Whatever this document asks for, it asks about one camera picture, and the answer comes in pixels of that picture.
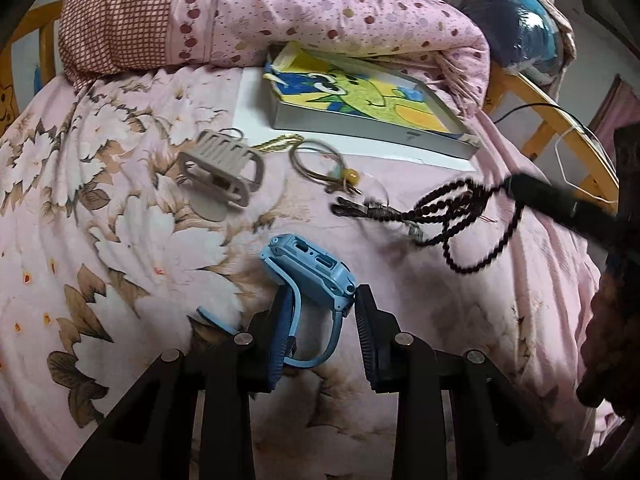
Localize black beaded necklace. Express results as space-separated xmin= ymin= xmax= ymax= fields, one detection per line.
xmin=369 ymin=176 xmax=525 ymax=276

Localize silver hoop earrings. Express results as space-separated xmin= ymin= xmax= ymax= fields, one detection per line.
xmin=357 ymin=172 xmax=426 ymax=242

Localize blue smart watch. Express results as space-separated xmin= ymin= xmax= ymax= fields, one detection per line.
xmin=195 ymin=232 xmax=358 ymax=370

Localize beige hair claw clip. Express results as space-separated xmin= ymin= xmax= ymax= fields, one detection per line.
xmin=178 ymin=128 xmax=266 ymax=207

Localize black hair clip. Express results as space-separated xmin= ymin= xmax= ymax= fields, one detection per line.
xmin=330 ymin=196 xmax=388 ymax=219

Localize blue plastic wrapped bundle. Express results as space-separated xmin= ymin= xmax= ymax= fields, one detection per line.
xmin=444 ymin=0 xmax=577 ymax=88

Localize grey tray with cartoon liner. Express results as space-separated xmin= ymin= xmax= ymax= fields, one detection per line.
xmin=262 ymin=42 xmax=480 ymax=160

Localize floral pink bed sheet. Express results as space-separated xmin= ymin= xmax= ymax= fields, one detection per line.
xmin=1 ymin=67 xmax=618 ymax=479

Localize white paper sheet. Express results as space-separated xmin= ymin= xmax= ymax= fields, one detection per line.
xmin=232 ymin=67 xmax=475 ymax=172

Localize pink folded quilt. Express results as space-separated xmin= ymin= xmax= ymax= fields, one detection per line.
xmin=58 ymin=0 xmax=490 ymax=115

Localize yellow wooden bed frame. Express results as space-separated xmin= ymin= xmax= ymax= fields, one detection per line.
xmin=0 ymin=0 xmax=622 ymax=212

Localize black cable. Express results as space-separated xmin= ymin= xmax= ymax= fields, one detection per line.
xmin=491 ymin=102 xmax=618 ymax=172

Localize brown hair tie yellow bead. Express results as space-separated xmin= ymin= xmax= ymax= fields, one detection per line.
xmin=288 ymin=139 xmax=360 ymax=195

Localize gold chain bracelet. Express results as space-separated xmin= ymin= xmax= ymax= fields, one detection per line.
xmin=252 ymin=133 xmax=305 ymax=154

